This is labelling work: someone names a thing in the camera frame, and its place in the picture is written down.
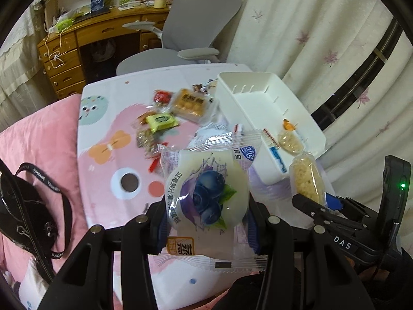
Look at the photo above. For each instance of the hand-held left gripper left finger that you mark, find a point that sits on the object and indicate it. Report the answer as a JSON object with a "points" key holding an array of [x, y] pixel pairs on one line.
{"points": [[155, 219]]}

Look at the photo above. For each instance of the white floral curtain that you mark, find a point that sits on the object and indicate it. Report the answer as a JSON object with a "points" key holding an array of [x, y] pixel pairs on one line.
{"points": [[290, 22]]}

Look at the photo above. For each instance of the pink blanket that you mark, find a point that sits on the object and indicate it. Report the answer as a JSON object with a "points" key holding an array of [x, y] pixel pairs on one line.
{"points": [[42, 129]]}

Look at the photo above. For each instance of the white red striped snack packet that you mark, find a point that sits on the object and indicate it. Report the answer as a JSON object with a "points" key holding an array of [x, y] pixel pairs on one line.
{"points": [[238, 128]]}

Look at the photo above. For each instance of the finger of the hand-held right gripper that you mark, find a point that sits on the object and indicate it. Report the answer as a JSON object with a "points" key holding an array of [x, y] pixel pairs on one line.
{"points": [[334, 201], [313, 211]]}

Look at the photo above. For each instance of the pale yellow mug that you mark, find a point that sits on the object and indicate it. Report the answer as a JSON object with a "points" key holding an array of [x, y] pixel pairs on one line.
{"points": [[159, 3]]}

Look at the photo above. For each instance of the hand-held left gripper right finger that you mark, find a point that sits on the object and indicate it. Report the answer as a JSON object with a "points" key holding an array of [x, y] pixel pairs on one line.
{"points": [[258, 226]]}

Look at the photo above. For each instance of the person's right hand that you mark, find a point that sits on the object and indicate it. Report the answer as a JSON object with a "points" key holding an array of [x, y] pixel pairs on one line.
{"points": [[367, 273]]}

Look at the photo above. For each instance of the pale yellow puffed snack packet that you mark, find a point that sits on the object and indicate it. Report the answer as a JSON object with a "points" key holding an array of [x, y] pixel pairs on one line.
{"points": [[306, 177]]}

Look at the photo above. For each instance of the black trash bag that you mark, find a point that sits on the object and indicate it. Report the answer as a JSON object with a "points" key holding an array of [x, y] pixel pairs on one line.
{"points": [[103, 50]]}

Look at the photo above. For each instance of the white lace cover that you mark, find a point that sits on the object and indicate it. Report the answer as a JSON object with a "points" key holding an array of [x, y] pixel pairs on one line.
{"points": [[13, 55]]}

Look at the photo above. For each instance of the orange cake packet black label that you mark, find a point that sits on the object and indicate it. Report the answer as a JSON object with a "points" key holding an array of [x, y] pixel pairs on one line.
{"points": [[190, 106]]}

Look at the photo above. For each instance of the beige puffed snack packet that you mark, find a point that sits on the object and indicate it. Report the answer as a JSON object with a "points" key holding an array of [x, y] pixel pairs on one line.
{"points": [[290, 142]]}

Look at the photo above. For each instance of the green yellow snack packet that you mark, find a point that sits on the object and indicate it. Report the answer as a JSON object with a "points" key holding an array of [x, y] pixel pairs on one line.
{"points": [[161, 121]]}

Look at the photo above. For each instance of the black shoulder bag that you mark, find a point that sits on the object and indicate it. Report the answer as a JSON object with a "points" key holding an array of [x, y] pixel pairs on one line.
{"points": [[22, 213]]}

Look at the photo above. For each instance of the clear nut snack packet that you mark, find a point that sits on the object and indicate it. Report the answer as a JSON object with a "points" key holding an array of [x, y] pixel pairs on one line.
{"points": [[143, 139]]}

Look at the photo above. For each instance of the person's black clothing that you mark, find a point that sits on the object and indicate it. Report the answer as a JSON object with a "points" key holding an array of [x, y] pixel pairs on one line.
{"points": [[242, 292]]}

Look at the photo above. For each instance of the white green plastic bag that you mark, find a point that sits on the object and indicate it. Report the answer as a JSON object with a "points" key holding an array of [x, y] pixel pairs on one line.
{"points": [[64, 21]]}

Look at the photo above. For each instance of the wooden desk with drawers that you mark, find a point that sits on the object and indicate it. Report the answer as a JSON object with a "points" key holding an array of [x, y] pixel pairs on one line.
{"points": [[96, 25]]}

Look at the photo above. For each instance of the blueberry print cake packet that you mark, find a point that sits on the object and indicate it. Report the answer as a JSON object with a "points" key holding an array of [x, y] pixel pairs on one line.
{"points": [[206, 193]]}

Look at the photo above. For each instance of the white plastic storage box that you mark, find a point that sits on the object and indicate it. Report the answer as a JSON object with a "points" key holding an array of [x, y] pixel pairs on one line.
{"points": [[258, 103]]}

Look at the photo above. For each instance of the grey office chair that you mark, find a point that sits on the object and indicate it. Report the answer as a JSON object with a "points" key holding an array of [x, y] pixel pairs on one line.
{"points": [[193, 16]]}

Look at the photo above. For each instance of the small orange snack packet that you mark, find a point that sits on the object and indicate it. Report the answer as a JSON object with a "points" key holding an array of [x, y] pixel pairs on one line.
{"points": [[288, 125]]}

